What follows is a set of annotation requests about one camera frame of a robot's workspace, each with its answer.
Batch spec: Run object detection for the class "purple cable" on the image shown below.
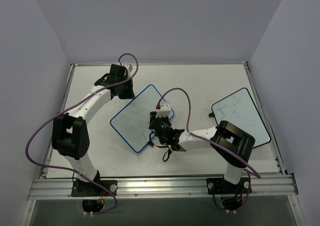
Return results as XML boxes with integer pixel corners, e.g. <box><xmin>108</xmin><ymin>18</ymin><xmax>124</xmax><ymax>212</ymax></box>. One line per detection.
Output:
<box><xmin>155</xmin><ymin>87</ymin><xmax>262</xmax><ymax>213</ymax></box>
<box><xmin>24</xmin><ymin>53</ymin><xmax>140</xmax><ymax>214</ymax></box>

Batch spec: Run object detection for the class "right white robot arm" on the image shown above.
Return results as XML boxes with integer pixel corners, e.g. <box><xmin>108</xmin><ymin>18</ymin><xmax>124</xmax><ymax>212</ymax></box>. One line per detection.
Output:
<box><xmin>149</xmin><ymin>111</ymin><xmax>256</xmax><ymax>192</ymax></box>

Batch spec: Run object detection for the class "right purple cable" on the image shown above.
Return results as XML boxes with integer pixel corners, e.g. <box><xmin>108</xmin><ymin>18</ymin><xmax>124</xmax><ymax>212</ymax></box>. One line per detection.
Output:
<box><xmin>155</xmin><ymin>87</ymin><xmax>262</xmax><ymax>213</ymax></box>

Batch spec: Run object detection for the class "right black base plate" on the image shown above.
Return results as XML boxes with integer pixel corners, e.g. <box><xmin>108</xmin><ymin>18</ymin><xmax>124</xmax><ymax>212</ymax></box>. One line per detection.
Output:
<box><xmin>206</xmin><ymin>177</ymin><xmax>252</xmax><ymax>195</ymax></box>

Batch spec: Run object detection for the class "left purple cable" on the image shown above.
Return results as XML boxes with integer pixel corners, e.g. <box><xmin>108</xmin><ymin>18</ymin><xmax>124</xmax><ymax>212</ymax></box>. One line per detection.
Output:
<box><xmin>24</xmin><ymin>53</ymin><xmax>140</xmax><ymax>214</ymax></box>

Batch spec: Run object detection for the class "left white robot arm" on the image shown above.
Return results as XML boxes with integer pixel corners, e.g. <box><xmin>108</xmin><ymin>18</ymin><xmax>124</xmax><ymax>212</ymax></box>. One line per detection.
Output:
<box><xmin>51</xmin><ymin>63</ymin><xmax>135</xmax><ymax>195</ymax></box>

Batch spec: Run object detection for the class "blue framed whiteboard with writing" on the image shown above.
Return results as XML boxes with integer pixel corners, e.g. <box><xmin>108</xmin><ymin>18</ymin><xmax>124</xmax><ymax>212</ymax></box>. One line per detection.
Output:
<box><xmin>109</xmin><ymin>84</ymin><xmax>162</xmax><ymax>153</ymax></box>

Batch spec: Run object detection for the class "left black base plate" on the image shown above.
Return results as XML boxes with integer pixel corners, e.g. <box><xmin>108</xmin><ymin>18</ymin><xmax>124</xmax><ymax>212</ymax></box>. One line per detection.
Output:
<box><xmin>71</xmin><ymin>179</ymin><xmax>118</xmax><ymax>197</ymax></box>

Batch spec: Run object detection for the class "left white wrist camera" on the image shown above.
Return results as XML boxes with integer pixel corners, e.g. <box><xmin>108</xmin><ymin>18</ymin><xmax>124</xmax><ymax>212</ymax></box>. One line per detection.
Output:
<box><xmin>125</xmin><ymin>64</ymin><xmax>133</xmax><ymax>72</ymax></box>

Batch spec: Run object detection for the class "aluminium mounting rail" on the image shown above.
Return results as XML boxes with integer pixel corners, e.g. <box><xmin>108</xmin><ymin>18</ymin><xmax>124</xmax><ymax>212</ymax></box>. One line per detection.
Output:
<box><xmin>27</xmin><ymin>173</ymin><xmax>298</xmax><ymax>200</ymax></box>

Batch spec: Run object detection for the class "black framed whiteboard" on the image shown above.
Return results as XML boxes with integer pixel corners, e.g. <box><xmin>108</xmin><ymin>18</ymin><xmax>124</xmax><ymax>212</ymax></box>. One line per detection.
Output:
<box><xmin>208</xmin><ymin>88</ymin><xmax>271</xmax><ymax>148</ymax></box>

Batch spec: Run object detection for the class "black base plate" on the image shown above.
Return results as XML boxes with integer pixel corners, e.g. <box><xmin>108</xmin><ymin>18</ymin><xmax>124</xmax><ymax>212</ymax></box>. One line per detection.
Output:
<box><xmin>71</xmin><ymin>179</ymin><xmax>118</xmax><ymax>197</ymax></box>
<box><xmin>206</xmin><ymin>177</ymin><xmax>252</xmax><ymax>195</ymax></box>

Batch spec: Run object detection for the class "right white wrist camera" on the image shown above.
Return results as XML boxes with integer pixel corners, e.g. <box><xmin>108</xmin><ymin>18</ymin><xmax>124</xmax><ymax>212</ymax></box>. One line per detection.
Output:
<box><xmin>155</xmin><ymin>101</ymin><xmax>174</xmax><ymax>118</ymax></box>

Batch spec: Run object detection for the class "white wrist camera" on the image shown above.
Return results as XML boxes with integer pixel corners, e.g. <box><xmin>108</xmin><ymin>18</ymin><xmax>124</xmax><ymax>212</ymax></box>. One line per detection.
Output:
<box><xmin>155</xmin><ymin>101</ymin><xmax>174</xmax><ymax>118</ymax></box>
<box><xmin>125</xmin><ymin>64</ymin><xmax>133</xmax><ymax>72</ymax></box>

